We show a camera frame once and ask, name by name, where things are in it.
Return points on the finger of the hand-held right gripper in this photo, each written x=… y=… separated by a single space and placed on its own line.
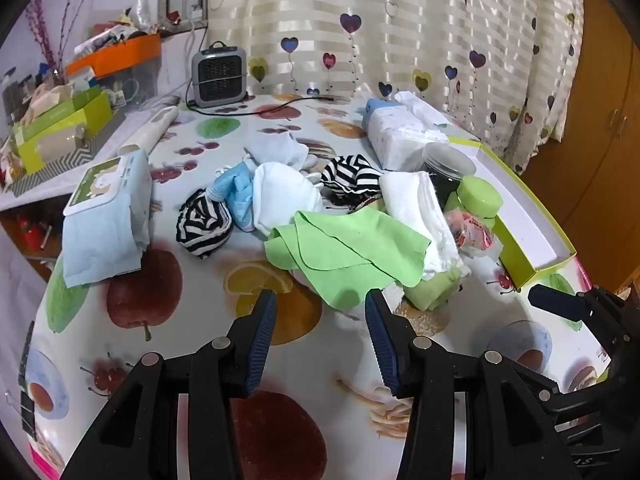
x=555 y=302

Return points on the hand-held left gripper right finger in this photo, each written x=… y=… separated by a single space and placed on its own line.
x=382 y=345

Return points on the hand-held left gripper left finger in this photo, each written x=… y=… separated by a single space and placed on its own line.
x=260 y=340

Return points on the light green rabbit cloth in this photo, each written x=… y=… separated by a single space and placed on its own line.
x=430 y=290

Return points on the lime green shallow box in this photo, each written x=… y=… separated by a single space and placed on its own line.
x=530 y=230

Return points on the bright green cloth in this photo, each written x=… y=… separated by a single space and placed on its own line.
x=345 y=250

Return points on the black white striped sock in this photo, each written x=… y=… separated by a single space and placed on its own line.
x=202 y=225
x=350 y=175

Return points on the white waffle towel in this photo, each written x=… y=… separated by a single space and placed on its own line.
x=420 y=210

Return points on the blue face mask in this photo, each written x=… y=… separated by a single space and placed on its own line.
x=240 y=195

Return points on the white cotton sock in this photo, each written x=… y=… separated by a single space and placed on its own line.
x=285 y=195

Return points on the white cloth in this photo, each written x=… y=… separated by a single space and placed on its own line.
x=280 y=152

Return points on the fruit print tablecloth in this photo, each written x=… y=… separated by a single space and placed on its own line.
x=310 y=360

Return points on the pink snack packet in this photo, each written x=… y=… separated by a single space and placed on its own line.
x=470 y=232

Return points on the green lid bottle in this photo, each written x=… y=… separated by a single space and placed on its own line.
x=477 y=197

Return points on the clear jar dark contents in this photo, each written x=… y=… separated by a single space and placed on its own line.
x=445 y=180

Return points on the wooden wardrobe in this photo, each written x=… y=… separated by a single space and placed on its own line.
x=600 y=135

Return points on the white tissue pack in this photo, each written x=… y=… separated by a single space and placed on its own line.
x=400 y=135

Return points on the white rolled paper tube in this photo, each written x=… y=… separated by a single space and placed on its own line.
x=150 y=130

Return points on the black binder clip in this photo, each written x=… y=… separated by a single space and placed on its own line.
x=29 y=417

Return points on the red container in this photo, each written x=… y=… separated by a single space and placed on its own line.
x=32 y=235

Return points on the grey space heater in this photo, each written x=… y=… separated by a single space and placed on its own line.
x=220 y=75

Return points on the lime green open carton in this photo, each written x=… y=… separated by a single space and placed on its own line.
x=75 y=135

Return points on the olive green flat box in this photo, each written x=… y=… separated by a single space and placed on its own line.
x=55 y=110

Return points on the striped curtain with hearts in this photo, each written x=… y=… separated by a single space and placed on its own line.
x=400 y=35

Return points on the orange lid storage box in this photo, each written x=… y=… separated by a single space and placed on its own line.
x=120 y=55

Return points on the pile of assorted packets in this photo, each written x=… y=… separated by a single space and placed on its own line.
x=115 y=32

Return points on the purple dried branches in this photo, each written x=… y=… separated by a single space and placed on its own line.
x=42 y=35

